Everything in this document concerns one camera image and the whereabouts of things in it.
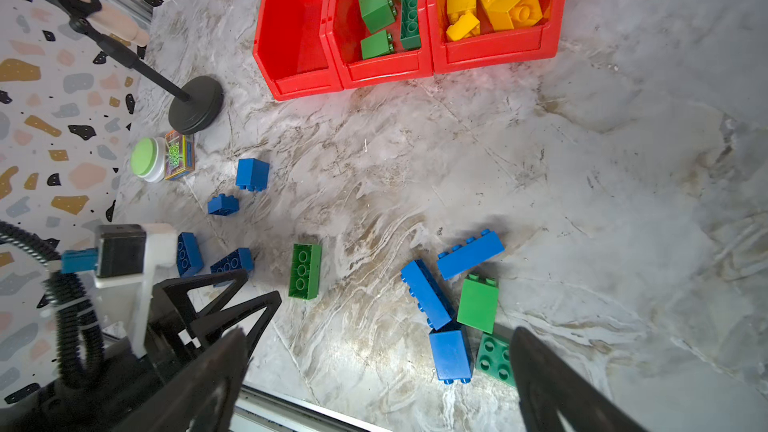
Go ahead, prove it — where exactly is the middle red bin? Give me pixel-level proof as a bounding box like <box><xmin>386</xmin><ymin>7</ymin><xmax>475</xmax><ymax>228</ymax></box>
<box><xmin>324</xmin><ymin>0</ymin><xmax>433</xmax><ymax>89</ymax></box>

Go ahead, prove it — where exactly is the dark green long brick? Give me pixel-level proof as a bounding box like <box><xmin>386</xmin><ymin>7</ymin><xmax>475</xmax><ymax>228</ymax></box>
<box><xmin>475</xmin><ymin>333</ymin><xmax>516</xmax><ymax>387</ymax></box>
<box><xmin>400</xmin><ymin>0</ymin><xmax>421</xmax><ymax>51</ymax></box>

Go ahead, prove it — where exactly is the black corrugated cable hose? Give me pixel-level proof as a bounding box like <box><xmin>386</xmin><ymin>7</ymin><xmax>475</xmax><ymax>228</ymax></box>
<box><xmin>0</xmin><ymin>220</ymin><xmax>106</xmax><ymax>390</ymax></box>

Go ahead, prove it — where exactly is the yellow brick mid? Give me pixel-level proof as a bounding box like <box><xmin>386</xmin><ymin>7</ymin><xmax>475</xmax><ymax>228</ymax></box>
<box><xmin>487</xmin><ymin>0</ymin><xmax>543</xmax><ymax>32</ymax></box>

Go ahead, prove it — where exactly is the right red bin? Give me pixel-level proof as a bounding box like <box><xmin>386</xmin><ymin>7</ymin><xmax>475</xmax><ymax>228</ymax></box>
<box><xmin>427</xmin><ymin>0</ymin><xmax>565</xmax><ymax>74</ymax></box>

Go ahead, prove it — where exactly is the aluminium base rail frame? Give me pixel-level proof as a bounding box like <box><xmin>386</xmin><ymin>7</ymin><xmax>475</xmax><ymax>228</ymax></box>
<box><xmin>229</xmin><ymin>385</ymin><xmax>386</xmax><ymax>431</ymax></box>

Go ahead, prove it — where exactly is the green round button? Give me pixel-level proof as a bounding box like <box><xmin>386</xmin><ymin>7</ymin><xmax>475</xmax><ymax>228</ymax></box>
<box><xmin>130</xmin><ymin>137</ymin><xmax>166</xmax><ymax>183</ymax></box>

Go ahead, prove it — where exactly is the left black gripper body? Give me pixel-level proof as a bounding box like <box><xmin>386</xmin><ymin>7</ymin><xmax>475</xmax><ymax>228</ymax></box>
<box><xmin>1</xmin><ymin>320</ymin><xmax>198</xmax><ymax>431</ymax></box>

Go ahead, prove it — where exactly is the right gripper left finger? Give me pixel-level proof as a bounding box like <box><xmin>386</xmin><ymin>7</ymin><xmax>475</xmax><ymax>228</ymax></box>
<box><xmin>114</xmin><ymin>328</ymin><xmax>248</xmax><ymax>432</ymax></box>

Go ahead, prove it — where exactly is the blue square brick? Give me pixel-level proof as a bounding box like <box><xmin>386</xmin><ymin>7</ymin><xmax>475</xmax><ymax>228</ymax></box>
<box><xmin>429</xmin><ymin>322</ymin><xmax>473</xmax><ymax>385</ymax></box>

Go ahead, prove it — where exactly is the small blue brick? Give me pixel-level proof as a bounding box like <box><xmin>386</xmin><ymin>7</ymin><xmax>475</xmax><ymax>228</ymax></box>
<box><xmin>207</xmin><ymin>194</ymin><xmax>240</xmax><ymax>216</ymax></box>
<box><xmin>235</xmin><ymin>158</ymin><xmax>270</xmax><ymax>192</ymax></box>

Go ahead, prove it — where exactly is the left red bin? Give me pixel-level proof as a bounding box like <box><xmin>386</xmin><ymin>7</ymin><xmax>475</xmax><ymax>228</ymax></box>
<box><xmin>253</xmin><ymin>0</ymin><xmax>342</xmax><ymax>101</ymax></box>

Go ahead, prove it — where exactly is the red bin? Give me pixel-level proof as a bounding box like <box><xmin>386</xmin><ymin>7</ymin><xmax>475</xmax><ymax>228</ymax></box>
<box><xmin>427</xmin><ymin>0</ymin><xmax>565</xmax><ymax>74</ymax></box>
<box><xmin>324</xmin><ymin>0</ymin><xmax>433</xmax><ymax>89</ymax></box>
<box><xmin>253</xmin><ymin>0</ymin><xmax>342</xmax><ymax>101</ymax></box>

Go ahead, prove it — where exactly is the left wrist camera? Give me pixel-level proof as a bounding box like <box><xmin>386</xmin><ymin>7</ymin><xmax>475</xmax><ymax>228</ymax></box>
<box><xmin>60</xmin><ymin>223</ymin><xmax>177</xmax><ymax>358</ymax></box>

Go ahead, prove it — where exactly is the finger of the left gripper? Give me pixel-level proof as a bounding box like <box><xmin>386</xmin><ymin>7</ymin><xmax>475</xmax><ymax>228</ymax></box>
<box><xmin>191</xmin><ymin>291</ymin><xmax>282</xmax><ymax>360</ymax></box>
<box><xmin>149</xmin><ymin>269</ymin><xmax>249</xmax><ymax>336</ymax></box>

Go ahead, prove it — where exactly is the colourful small card box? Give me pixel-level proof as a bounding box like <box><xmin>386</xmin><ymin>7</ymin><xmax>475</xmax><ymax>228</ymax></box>
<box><xmin>164</xmin><ymin>131</ymin><xmax>195</xmax><ymax>181</ymax></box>

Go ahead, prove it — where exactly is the blue long brick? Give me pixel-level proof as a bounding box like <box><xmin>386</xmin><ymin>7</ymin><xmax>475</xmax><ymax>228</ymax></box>
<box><xmin>437</xmin><ymin>229</ymin><xmax>505</xmax><ymax>280</ymax></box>
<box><xmin>210</xmin><ymin>247</ymin><xmax>254</xmax><ymax>274</ymax></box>

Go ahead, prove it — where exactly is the light green square brick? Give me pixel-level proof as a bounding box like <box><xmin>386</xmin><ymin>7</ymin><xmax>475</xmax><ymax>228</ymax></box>
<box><xmin>360</xmin><ymin>30</ymin><xmax>394</xmax><ymax>60</ymax></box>

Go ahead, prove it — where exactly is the microphone on black stand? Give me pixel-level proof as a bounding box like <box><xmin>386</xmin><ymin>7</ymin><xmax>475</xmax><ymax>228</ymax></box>
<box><xmin>45</xmin><ymin>0</ymin><xmax>224</xmax><ymax>135</ymax></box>

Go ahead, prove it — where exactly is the blue long brick diagonal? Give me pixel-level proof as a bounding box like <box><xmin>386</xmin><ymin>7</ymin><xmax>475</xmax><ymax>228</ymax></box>
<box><xmin>400</xmin><ymin>260</ymin><xmax>455</xmax><ymax>331</ymax></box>

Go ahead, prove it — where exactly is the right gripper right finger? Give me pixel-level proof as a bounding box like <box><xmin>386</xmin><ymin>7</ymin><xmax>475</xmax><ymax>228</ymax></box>
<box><xmin>509</xmin><ymin>327</ymin><xmax>643</xmax><ymax>431</ymax></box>

